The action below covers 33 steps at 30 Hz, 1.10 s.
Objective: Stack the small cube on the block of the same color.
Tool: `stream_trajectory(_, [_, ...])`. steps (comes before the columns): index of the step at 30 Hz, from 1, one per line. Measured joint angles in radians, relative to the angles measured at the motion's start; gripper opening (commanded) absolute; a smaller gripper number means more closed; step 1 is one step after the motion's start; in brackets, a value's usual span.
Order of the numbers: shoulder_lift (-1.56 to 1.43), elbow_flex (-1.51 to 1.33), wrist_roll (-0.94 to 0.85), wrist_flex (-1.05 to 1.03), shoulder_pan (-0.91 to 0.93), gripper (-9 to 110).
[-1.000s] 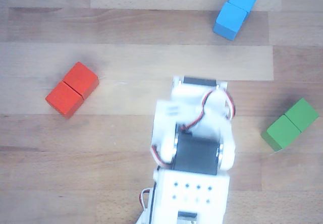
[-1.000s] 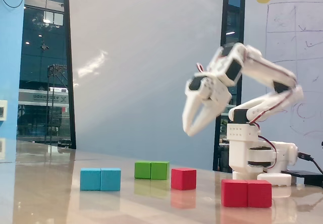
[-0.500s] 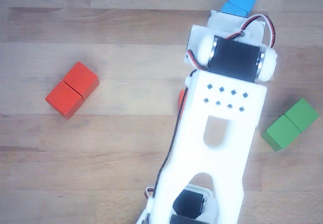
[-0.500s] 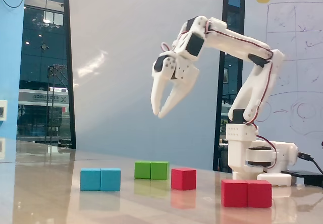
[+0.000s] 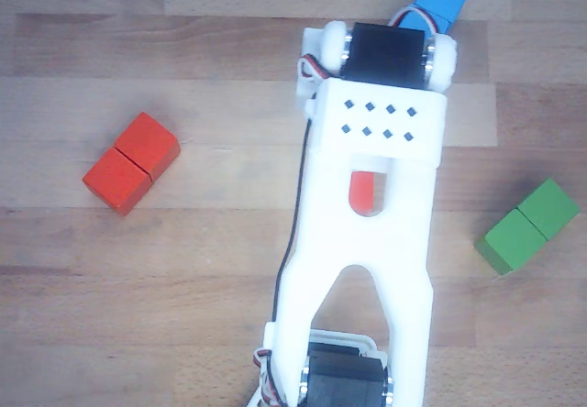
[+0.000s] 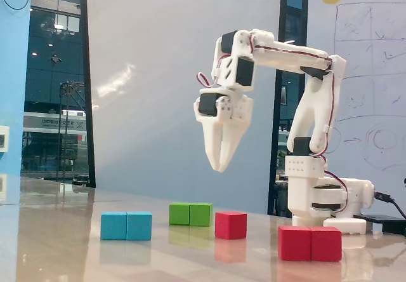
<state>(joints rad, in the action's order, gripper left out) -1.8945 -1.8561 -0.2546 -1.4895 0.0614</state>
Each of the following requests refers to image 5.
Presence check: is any green double block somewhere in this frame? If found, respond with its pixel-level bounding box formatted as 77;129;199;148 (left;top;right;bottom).
474;177;581;276

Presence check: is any red double block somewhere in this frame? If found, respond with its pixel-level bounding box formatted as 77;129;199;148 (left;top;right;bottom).
82;112;182;217

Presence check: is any small red cube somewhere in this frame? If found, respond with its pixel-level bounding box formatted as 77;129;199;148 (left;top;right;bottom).
349;171;382;215

